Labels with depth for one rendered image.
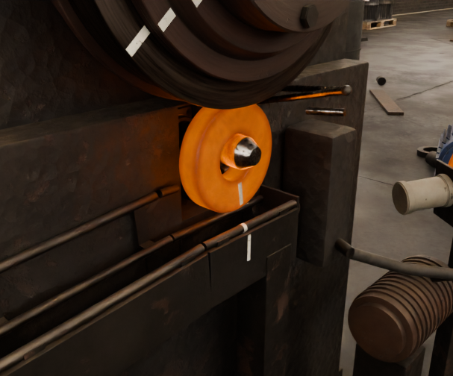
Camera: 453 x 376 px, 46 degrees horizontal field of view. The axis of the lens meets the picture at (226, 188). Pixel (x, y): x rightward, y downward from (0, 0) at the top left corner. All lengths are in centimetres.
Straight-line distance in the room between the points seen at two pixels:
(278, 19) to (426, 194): 52
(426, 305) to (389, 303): 8
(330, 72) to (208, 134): 40
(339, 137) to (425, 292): 32
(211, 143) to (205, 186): 6
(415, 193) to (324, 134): 21
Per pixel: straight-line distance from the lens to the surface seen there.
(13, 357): 58
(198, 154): 66
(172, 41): 56
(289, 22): 58
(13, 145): 61
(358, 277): 204
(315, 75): 97
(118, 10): 54
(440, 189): 100
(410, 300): 97
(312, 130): 88
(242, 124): 71
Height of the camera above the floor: 104
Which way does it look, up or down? 22 degrees down
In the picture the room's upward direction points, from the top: straight up
